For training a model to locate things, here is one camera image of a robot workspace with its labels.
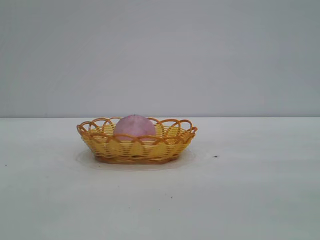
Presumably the pink peach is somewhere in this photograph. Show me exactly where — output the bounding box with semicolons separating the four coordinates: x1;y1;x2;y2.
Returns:
113;114;157;143

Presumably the yellow woven wicker basket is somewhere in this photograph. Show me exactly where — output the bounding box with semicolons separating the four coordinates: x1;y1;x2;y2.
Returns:
74;116;199;166

